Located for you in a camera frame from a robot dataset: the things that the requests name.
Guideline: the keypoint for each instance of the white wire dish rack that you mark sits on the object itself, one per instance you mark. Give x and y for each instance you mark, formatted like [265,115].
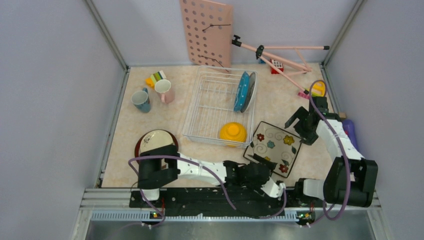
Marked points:
[211,106]

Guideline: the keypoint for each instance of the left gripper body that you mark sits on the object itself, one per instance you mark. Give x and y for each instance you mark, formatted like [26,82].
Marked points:
[259,185]

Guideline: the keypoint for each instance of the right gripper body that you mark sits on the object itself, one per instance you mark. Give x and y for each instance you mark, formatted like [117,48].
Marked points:
[307,132]

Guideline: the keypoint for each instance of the yellow ribbed bowl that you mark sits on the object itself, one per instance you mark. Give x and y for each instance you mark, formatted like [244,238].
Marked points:
[233,131]

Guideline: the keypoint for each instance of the red toy block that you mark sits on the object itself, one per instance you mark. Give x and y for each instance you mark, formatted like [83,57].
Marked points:
[276,64]

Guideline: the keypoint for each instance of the stacked coloured toy blocks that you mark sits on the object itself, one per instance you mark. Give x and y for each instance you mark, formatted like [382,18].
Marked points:
[154,78]

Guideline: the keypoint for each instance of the pink mug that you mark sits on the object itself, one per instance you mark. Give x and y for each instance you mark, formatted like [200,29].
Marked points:
[165,91]

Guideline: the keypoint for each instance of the cream bowl with brown rim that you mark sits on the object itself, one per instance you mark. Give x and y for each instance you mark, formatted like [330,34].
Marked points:
[154,139]

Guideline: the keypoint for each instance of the pink pegboard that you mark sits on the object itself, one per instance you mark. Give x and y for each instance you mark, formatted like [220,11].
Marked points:
[208,30]

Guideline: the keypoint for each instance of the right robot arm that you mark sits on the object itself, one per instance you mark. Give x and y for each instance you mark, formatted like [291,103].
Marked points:
[351,178]

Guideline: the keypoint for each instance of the square floral plate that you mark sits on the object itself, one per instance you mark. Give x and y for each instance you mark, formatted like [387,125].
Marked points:
[275,145]

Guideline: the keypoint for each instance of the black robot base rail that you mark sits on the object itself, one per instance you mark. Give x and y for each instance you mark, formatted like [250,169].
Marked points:
[211,202]

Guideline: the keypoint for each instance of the pink tripod stand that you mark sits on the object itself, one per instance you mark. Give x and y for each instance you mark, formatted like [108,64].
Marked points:
[302,68]

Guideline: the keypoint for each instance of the round white patterned plate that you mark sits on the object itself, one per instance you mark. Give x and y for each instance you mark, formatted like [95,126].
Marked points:
[250,93]

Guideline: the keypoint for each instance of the yellow triangle toy block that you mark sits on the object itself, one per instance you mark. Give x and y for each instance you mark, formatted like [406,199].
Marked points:
[319,89]

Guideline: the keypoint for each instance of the teal polka dot plate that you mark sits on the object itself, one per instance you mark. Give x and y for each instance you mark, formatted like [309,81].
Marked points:
[241,93]

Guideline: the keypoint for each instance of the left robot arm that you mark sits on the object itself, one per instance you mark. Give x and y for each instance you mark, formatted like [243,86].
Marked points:
[164,165]

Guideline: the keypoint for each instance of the blue grey mug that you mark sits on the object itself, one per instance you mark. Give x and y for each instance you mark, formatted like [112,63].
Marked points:
[141,100]

